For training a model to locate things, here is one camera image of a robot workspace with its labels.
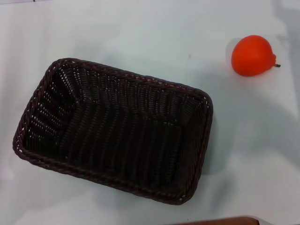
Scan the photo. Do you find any orange toy fruit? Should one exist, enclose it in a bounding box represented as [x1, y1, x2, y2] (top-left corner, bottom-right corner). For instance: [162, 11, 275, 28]
[231, 35, 282, 77]

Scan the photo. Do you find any brown wooden edge strip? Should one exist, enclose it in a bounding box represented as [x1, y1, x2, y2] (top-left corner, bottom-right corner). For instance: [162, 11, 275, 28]
[172, 216, 261, 225]

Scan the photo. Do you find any dark brown woven basket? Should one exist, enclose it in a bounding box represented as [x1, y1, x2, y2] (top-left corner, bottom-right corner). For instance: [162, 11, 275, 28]
[12, 57, 213, 206]

